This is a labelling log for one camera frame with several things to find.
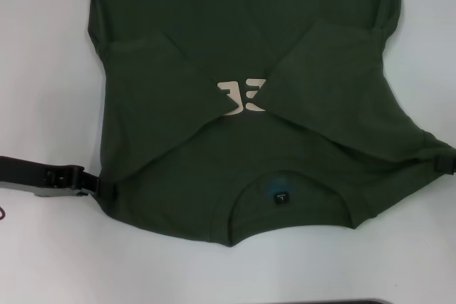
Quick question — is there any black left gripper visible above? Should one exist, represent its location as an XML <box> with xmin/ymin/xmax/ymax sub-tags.
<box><xmin>0</xmin><ymin>155</ymin><xmax>121</xmax><ymax>201</ymax></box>

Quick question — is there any dark green printed t-shirt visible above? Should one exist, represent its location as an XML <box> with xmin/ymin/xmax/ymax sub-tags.
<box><xmin>87</xmin><ymin>0</ymin><xmax>456</xmax><ymax>250</ymax></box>

